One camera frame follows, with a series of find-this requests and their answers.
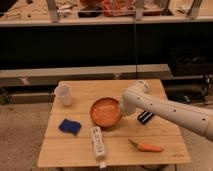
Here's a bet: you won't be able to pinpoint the orange ceramic bowl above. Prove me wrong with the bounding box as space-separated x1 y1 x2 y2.
90 97 121 128

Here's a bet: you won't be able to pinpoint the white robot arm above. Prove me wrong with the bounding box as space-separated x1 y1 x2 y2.
119 80 213 142

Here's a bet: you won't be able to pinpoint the clear plastic cup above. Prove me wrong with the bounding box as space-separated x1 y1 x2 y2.
54 84 71 106

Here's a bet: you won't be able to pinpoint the wooden table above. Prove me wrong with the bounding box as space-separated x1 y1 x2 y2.
38 80 191 167

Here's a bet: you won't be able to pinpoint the black white striped box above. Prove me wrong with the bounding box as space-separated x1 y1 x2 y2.
137 111 154 125

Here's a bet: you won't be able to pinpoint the blue sponge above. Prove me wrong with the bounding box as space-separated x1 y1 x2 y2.
59 119 81 135

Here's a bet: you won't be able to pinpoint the white remote controller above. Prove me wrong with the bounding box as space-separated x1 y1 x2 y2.
91 126 106 159

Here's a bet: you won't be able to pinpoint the orange toy carrot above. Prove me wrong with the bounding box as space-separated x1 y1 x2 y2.
129 140 163 153

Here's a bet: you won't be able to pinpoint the red items on shelf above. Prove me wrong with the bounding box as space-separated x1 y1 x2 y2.
102 0 136 17

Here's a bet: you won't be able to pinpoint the hanging black cable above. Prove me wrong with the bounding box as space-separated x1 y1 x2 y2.
132 15 139 80

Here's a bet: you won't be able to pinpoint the grey metal bench rail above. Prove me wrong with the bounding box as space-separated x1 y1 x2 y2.
0 64 170 87

